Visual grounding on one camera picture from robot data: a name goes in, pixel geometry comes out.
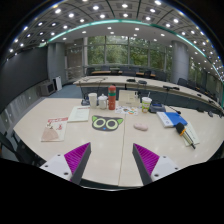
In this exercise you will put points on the red thermos bottle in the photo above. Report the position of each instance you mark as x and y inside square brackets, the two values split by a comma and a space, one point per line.
[111, 97]

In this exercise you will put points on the red and white book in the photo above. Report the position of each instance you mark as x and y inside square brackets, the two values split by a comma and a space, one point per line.
[54, 130]

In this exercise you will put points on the white ceramic lidded mug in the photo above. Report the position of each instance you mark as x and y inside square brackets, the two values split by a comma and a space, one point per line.
[102, 101]

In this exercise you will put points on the white paper cup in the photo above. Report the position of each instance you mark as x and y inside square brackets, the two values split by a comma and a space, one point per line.
[93, 99]

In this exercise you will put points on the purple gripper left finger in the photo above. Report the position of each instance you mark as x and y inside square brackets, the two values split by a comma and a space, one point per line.
[69, 166]

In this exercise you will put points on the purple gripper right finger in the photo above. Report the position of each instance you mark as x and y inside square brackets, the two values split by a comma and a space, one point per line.
[151, 166]

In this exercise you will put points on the beige table name card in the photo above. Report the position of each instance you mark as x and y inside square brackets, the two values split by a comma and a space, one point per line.
[128, 98]

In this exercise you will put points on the black yellow microphone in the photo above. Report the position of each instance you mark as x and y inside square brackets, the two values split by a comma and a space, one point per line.
[182, 132]

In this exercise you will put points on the white green booklet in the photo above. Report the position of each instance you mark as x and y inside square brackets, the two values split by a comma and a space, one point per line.
[79, 114]

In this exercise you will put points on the black desk device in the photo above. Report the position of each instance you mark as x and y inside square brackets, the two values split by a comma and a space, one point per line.
[154, 108]

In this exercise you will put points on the pink computer mouse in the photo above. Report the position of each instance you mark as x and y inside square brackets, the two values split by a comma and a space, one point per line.
[141, 127]

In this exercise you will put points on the colourful sticker sheet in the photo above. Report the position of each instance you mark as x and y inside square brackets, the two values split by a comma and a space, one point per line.
[126, 110]

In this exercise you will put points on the white paper sheet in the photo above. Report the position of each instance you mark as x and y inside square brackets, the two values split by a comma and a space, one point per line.
[190, 130]

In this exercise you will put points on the green white drink cup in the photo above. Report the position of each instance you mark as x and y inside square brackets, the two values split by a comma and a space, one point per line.
[146, 102]

